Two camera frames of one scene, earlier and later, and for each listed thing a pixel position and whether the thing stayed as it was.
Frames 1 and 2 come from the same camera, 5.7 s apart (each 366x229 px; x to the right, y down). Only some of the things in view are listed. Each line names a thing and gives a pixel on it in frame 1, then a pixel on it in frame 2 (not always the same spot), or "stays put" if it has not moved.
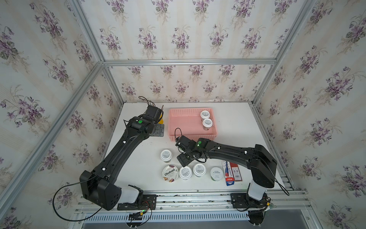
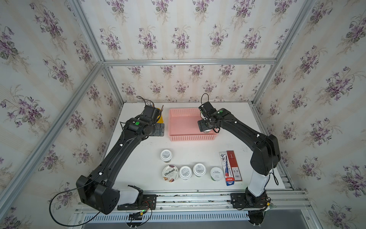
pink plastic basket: (188, 122) stays put
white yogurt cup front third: (199, 170) stays put
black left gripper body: (157, 130) stays put
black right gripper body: (184, 158) → (203, 124)
